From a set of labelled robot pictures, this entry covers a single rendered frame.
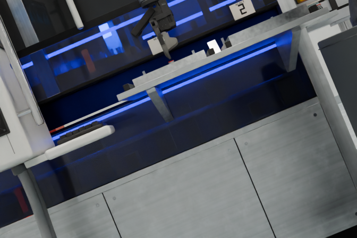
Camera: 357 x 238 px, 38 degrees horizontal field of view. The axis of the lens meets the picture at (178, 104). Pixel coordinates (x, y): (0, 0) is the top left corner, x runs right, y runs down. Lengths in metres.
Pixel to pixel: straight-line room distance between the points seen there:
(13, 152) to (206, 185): 0.80
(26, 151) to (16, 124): 0.08
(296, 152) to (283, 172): 0.09
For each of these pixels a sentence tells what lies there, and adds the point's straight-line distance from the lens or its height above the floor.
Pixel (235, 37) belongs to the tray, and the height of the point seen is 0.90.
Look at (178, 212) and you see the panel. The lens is 2.05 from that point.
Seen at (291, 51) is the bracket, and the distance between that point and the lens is 1.85.
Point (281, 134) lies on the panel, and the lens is 2.04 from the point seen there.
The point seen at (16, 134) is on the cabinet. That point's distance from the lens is 1.55.
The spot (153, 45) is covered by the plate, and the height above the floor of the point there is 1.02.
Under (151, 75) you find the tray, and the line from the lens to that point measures 1.75.
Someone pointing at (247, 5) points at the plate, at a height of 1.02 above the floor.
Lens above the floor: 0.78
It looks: level
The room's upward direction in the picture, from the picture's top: 23 degrees counter-clockwise
